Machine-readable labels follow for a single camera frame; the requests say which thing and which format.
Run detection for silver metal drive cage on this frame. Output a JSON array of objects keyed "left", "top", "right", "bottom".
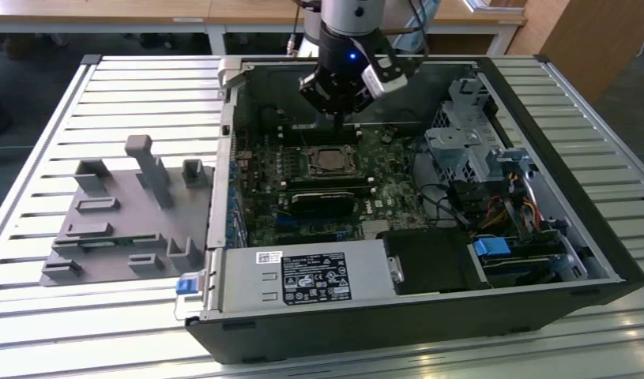
[{"left": 424, "top": 77, "right": 539, "bottom": 186}]

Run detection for silver disk bay frame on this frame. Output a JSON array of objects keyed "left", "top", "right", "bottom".
[{"left": 466, "top": 228, "right": 592, "bottom": 289}]

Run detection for metal socket cover frame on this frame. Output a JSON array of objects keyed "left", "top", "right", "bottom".
[{"left": 305, "top": 144, "right": 361, "bottom": 178}]

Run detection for black RAM slot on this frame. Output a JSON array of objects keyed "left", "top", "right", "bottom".
[
  {"left": 287, "top": 187, "right": 373, "bottom": 194},
  {"left": 281, "top": 132, "right": 362, "bottom": 139},
  {"left": 285, "top": 178, "right": 373, "bottom": 185},
  {"left": 282, "top": 137, "right": 362, "bottom": 144},
  {"left": 279, "top": 128, "right": 362, "bottom": 134},
  {"left": 278, "top": 122, "right": 362, "bottom": 130},
  {"left": 286, "top": 182, "right": 373, "bottom": 190}
]

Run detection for grey parts rack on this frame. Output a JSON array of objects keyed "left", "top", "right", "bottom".
[{"left": 37, "top": 133, "right": 218, "bottom": 288}]

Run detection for black graphics card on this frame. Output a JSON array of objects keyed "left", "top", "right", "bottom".
[{"left": 287, "top": 190, "right": 357, "bottom": 219}]

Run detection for black data cable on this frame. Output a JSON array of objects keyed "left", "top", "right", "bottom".
[{"left": 413, "top": 182, "right": 473, "bottom": 232}]

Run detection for wooden desk white frame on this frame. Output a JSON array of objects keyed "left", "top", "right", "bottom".
[
  {"left": 0, "top": 0, "right": 212, "bottom": 36},
  {"left": 204, "top": 0, "right": 528, "bottom": 56}
]

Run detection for black open PC case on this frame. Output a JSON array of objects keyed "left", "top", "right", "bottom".
[{"left": 183, "top": 54, "right": 644, "bottom": 365}]

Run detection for blue disk carrier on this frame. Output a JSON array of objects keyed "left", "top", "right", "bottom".
[{"left": 472, "top": 235, "right": 512, "bottom": 260}]

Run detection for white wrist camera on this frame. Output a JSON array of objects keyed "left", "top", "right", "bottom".
[{"left": 361, "top": 58, "right": 410, "bottom": 99}]

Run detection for orange red power wires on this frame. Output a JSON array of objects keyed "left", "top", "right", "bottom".
[{"left": 518, "top": 199, "right": 543, "bottom": 224}]

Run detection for silver power supply unit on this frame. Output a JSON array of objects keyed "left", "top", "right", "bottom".
[{"left": 202, "top": 238, "right": 402, "bottom": 321}]

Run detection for CPU socket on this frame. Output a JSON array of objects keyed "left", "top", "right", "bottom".
[{"left": 302, "top": 143, "right": 363, "bottom": 181}]

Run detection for wooden cabinet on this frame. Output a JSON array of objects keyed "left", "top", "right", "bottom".
[{"left": 505, "top": 0, "right": 644, "bottom": 106}]

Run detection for silver chipset heatsink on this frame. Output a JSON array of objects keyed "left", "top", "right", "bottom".
[{"left": 362, "top": 220, "right": 392, "bottom": 238}]

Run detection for white paper stack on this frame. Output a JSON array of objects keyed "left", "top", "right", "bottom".
[{"left": 461, "top": 0, "right": 528, "bottom": 13}]

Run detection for green motherboard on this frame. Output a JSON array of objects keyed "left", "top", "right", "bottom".
[{"left": 231, "top": 122, "right": 438, "bottom": 248}]

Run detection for silver topped green CPU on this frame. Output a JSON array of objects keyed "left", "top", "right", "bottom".
[{"left": 315, "top": 148, "right": 351, "bottom": 171}]

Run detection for black plastic shroud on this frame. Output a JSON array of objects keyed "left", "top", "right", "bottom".
[{"left": 382, "top": 228, "right": 492, "bottom": 297}]

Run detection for yellow power wires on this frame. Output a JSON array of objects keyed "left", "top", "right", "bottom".
[{"left": 478, "top": 197, "right": 512, "bottom": 230}]

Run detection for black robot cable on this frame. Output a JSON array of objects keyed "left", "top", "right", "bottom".
[{"left": 382, "top": 0, "right": 432, "bottom": 76}]

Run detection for green RAM stick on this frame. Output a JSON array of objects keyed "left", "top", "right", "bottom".
[{"left": 77, "top": 235, "right": 159, "bottom": 248}]

